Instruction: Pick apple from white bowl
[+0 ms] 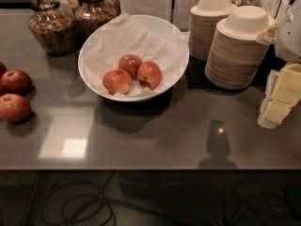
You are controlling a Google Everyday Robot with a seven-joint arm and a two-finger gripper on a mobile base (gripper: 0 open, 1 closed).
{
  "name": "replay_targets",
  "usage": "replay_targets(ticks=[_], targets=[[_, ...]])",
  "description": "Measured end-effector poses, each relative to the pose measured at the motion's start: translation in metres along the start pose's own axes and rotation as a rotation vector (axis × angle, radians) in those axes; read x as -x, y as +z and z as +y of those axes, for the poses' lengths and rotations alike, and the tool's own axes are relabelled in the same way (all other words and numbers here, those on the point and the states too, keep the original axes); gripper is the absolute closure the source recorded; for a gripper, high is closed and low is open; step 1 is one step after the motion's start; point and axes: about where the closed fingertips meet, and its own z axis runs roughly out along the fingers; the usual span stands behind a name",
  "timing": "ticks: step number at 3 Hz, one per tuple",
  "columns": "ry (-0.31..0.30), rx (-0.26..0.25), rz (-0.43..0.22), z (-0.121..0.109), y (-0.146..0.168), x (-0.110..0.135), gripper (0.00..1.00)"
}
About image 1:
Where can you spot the glass granola jar left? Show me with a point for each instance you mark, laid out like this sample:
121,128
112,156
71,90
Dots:
53,29

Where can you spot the black mat under stacks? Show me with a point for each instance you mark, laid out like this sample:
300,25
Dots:
196,79

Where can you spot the white paper liner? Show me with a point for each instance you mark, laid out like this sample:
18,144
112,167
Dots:
131,41

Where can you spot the white bowl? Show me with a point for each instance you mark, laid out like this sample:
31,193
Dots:
91,79

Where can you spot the paper bowl stack front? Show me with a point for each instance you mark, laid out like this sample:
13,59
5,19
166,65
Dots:
235,56

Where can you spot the paper bowl stack back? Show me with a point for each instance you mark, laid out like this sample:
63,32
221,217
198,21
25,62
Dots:
204,17

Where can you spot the red apple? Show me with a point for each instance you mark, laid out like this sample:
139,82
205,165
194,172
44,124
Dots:
130,63
3,68
16,81
149,75
14,108
117,81

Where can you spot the paper bowl stack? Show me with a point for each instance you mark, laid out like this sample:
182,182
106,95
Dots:
204,17
235,56

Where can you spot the glass granola jar right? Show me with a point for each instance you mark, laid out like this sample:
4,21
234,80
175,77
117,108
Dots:
93,14

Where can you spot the glass granola jar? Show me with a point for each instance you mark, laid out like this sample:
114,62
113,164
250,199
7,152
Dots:
53,29
93,14

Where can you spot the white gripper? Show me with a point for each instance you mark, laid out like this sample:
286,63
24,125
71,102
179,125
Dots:
291,37

